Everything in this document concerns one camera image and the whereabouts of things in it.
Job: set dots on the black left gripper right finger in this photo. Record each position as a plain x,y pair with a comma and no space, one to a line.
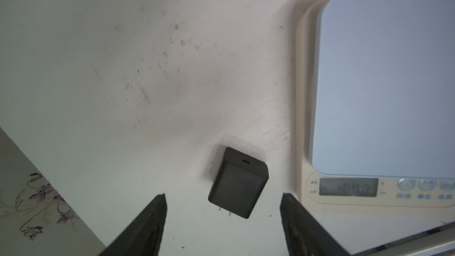
303,233

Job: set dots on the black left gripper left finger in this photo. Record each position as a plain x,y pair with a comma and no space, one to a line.
143,236

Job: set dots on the black power adapter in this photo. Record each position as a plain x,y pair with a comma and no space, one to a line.
239,183

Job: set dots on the blue cream kitchen scale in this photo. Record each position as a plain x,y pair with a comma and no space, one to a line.
375,103

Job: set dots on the aluminium mounting rail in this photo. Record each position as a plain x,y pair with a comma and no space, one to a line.
439,241

